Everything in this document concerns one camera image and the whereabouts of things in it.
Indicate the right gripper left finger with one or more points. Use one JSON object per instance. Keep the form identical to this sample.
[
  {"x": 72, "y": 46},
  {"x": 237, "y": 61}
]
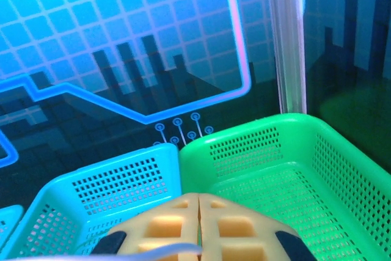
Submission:
[{"x": 165, "y": 221}]

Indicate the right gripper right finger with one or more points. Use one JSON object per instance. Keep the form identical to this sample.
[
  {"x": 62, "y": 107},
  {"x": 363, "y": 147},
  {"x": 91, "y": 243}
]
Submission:
[{"x": 235, "y": 224}]

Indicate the teal perforated plastic basket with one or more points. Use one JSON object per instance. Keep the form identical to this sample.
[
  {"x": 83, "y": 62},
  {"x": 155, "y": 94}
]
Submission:
[{"x": 100, "y": 166}]

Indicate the green plastic basket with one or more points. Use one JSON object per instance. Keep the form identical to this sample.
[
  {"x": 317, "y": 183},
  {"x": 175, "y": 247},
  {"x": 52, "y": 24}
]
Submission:
[{"x": 244, "y": 138}]

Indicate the teal basket with slotted floor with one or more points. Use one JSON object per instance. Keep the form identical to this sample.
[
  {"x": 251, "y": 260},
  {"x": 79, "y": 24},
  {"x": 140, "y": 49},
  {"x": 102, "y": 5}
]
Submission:
[{"x": 9, "y": 212}]

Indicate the right aluminium frame post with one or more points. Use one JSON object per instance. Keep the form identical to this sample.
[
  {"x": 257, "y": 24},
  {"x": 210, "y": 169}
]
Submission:
[{"x": 287, "y": 44}]

